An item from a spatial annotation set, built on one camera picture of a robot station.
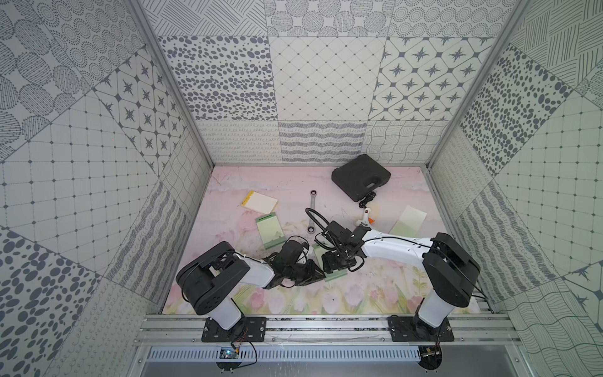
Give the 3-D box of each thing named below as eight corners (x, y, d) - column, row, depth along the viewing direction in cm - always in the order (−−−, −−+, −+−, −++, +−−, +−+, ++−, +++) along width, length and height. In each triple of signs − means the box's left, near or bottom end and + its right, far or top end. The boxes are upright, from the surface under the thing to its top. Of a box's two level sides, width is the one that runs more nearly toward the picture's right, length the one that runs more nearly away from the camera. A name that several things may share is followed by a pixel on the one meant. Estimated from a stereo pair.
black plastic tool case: (355, 204, 107) (356, 197, 103) (328, 178, 118) (329, 171, 114) (391, 181, 117) (394, 174, 113) (363, 159, 127) (365, 151, 123)
